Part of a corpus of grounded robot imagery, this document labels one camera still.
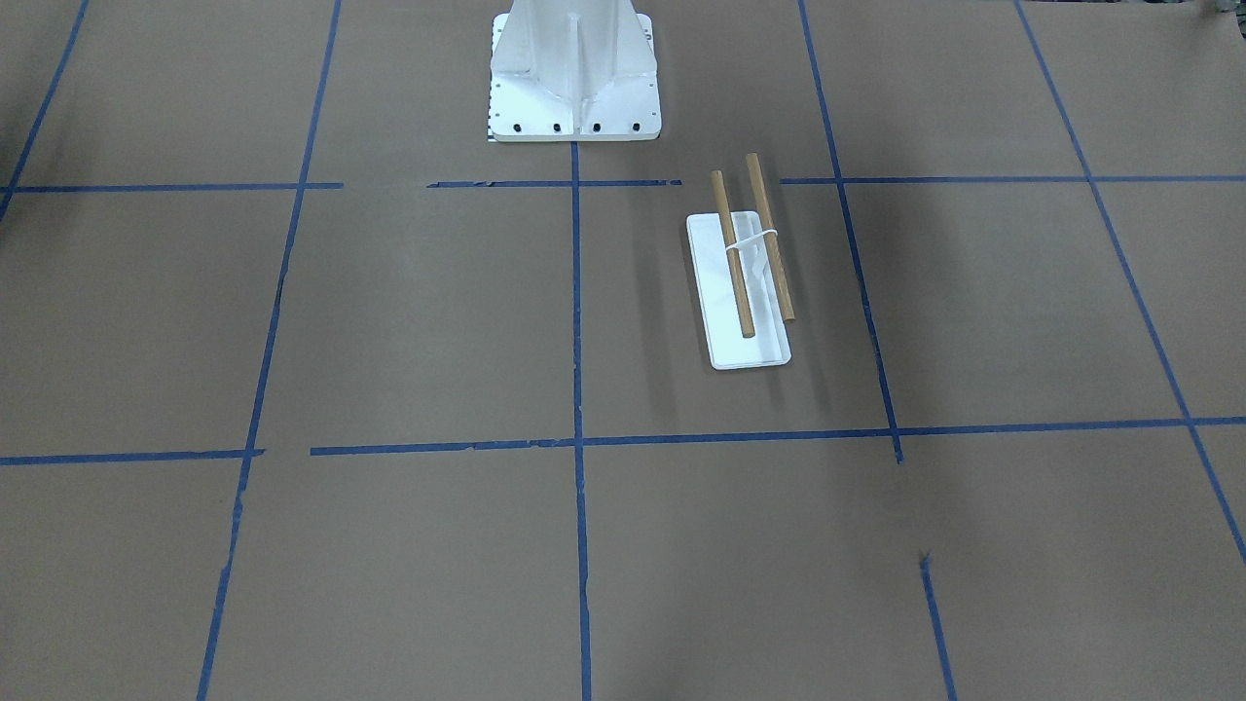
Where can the white column pedestal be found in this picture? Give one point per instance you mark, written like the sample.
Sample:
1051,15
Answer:
564,71

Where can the wooden rack bar lower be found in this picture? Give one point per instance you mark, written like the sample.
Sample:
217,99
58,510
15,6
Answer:
733,257

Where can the white towel rack base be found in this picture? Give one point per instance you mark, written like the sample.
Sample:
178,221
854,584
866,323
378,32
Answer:
727,349

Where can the wooden rack bar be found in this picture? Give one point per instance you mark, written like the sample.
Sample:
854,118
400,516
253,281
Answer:
733,257
770,236

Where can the wooden rack bar upper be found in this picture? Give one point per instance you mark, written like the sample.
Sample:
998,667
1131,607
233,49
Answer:
770,236

